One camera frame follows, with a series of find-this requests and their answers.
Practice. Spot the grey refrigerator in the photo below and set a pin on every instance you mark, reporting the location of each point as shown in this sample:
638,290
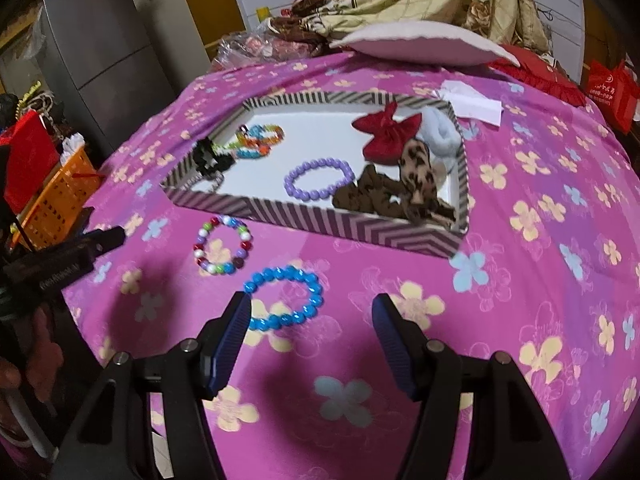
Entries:
100,60

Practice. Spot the clear plastic bag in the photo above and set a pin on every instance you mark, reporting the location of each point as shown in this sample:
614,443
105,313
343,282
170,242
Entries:
255,47

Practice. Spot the leopard print scrunchie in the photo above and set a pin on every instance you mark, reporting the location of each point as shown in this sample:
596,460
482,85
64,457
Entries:
417,165

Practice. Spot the striped cardboard box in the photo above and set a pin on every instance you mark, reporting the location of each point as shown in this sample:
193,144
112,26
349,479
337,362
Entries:
320,227

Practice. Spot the person's left hand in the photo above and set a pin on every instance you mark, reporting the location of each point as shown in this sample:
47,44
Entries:
42,355

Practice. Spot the red shopping bag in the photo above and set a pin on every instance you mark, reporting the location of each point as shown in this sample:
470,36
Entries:
612,90

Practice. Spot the brown bow scrunchie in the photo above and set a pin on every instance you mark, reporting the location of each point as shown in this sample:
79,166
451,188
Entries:
365,192

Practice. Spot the white fluffy scrunchie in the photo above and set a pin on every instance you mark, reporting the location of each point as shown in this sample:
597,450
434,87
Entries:
442,132

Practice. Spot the white pillow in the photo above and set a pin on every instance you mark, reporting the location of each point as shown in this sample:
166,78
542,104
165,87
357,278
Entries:
425,42

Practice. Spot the pink floral bedsheet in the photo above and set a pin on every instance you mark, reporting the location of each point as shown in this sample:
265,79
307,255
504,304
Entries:
525,260

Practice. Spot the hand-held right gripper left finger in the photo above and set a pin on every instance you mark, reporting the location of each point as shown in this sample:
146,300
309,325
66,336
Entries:
232,340

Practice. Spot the white paper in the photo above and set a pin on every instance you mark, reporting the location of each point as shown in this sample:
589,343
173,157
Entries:
475,107

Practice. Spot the red satin bow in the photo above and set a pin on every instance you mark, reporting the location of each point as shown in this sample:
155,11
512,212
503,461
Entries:
385,135

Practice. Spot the red ruffled cushion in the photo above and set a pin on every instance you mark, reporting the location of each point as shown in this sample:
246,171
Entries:
540,70

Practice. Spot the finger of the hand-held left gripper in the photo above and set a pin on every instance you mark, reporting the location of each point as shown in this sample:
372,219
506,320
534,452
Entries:
107,240

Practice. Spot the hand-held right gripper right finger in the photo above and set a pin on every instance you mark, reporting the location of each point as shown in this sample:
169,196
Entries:
395,350

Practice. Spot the orange plastic basket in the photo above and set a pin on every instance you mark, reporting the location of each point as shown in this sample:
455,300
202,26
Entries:
55,200

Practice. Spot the white crumpled plastic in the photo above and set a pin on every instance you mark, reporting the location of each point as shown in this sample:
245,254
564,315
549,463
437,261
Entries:
72,142

